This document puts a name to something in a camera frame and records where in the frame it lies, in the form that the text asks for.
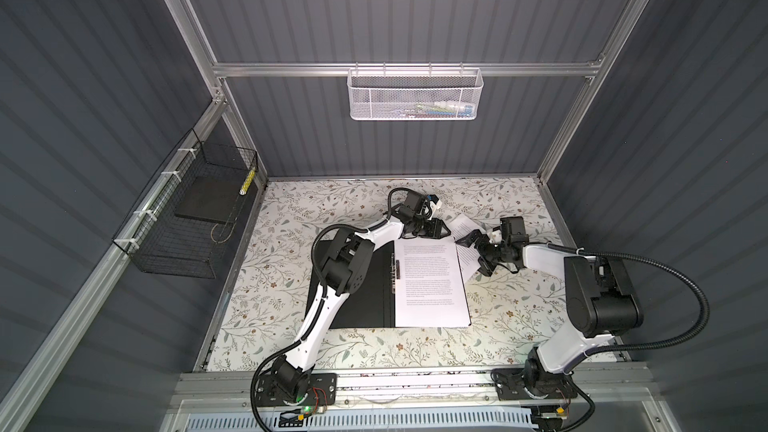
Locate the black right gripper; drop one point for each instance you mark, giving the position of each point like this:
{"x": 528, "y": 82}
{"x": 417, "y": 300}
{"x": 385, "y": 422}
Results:
{"x": 487, "y": 267}

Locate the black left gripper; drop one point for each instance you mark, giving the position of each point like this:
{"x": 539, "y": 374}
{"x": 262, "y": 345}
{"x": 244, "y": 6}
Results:
{"x": 433, "y": 227}

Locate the white printed sheet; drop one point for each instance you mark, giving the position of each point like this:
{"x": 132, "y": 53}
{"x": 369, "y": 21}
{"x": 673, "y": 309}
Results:
{"x": 429, "y": 287}
{"x": 468, "y": 257}

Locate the orange folder black inside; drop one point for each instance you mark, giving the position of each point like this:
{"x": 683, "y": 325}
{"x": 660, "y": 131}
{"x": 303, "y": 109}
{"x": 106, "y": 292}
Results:
{"x": 373, "y": 305}

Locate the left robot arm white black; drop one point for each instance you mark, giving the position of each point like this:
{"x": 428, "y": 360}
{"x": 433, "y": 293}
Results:
{"x": 341, "y": 255}

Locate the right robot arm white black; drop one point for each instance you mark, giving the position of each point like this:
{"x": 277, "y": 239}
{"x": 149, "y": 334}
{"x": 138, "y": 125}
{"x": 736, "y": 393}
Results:
{"x": 600, "y": 300}

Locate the floral table mat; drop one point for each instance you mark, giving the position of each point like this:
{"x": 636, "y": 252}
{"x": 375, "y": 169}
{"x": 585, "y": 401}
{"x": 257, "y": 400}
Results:
{"x": 509, "y": 312}

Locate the markers in white basket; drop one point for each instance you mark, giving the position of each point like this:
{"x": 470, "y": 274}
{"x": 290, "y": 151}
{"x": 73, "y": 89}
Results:
{"x": 440, "y": 109}

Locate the white vented panel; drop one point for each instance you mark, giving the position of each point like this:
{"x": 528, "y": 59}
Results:
{"x": 458, "y": 418}

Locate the yellow marker in basket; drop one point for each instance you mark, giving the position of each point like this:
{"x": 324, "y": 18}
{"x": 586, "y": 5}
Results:
{"x": 247, "y": 182}

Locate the black pad in basket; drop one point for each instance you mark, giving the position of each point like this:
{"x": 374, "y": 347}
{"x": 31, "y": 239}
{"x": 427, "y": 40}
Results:
{"x": 209, "y": 200}

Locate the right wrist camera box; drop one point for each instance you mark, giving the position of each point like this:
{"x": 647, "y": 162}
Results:
{"x": 513, "y": 230}

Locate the white wire mesh basket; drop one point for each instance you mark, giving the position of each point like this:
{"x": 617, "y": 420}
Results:
{"x": 378, "y": 98}

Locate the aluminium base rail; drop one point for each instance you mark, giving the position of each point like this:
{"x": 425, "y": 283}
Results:
{"x": 604, "y": 381}

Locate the black wire basket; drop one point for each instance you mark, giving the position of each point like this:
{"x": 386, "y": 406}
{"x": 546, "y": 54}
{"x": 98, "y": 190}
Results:
{"x": 157, "y": 242}

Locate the aluminium frame crossbar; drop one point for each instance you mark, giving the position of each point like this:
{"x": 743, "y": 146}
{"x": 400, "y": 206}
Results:
{"x": 556, "y": 69}

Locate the aluminium frame post right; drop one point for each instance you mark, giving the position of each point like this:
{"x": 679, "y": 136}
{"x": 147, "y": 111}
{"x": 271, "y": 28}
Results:
{"x": 604, "y": 63}

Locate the aluminium frame post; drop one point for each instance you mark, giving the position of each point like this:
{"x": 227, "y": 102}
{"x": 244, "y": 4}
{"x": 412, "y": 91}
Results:
{"x": 604, "y": 63}
{"x": 201, "y": 51}

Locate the aluminium frame post left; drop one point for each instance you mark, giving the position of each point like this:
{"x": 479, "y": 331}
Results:
{"x": 201, "y": 51}

